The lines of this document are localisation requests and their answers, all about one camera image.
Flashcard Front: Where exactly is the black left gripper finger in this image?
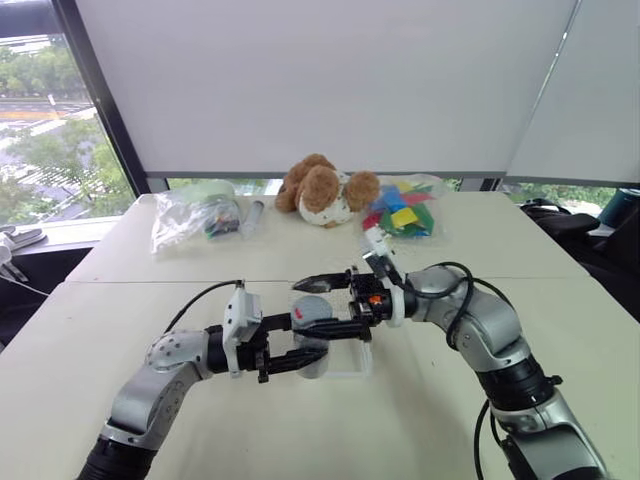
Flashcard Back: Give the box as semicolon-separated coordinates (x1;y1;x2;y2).
265;347;329;380
260;312;297;335

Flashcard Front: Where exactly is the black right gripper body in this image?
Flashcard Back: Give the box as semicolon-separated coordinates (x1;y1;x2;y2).
348;272;396;330

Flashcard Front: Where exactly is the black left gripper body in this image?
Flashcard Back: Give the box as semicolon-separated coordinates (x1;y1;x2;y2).
235;323;275;385

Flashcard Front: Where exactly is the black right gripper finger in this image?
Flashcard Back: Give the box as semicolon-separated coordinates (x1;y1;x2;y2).
291;268;354;295
298;319;373;344

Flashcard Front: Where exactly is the grey jar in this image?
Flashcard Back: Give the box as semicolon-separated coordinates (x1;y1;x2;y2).
293;325;332;380

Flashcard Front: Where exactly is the grey jar lid red mark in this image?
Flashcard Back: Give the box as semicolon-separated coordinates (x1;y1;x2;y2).
291;295;335;327

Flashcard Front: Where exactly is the brown plush dog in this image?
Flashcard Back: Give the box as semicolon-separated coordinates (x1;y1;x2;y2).
274;153;381;230

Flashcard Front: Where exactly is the bag of coloured pieces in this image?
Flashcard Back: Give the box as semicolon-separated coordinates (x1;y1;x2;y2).
358;172;449;247

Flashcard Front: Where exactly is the clear plastic syringe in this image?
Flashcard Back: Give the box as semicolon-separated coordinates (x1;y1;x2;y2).
241;199;267;240

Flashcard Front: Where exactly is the plastic bag of small items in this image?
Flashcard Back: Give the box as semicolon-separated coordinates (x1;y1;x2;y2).
151;192;246;256

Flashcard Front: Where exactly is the wide white roller blind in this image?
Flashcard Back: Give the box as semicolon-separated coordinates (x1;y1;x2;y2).
74;0;582;175

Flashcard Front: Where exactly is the black backpack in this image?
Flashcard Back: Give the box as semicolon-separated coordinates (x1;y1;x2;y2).
519;198;640;324

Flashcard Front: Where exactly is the teal bottle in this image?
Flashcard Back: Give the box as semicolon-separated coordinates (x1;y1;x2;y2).
597;187;640;227

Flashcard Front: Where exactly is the narrow white roller blind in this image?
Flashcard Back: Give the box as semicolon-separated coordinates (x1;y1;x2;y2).
505;0;640;185

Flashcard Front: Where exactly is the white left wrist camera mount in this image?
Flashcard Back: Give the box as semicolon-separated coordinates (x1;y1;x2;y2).
223;282;265;380

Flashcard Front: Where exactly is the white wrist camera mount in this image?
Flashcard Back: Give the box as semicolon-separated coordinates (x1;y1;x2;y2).
360;224;407;329
223;282;265;380

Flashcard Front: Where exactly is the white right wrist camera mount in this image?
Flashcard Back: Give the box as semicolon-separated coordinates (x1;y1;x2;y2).
360;224;407;329

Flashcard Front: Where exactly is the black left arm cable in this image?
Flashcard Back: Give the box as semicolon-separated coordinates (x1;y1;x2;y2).
164;279;245;334

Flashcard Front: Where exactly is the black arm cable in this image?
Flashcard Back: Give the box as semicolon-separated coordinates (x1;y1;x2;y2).
472;399;514;480
164;279;245;334

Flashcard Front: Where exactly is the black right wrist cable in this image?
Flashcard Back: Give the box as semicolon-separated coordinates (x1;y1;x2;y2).
399;260;501;351

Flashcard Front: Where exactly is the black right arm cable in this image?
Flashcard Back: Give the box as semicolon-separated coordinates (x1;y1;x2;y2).
472;399;514;480

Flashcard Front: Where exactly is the black window frame post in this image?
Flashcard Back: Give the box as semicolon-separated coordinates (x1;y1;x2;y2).
51;0;151;201

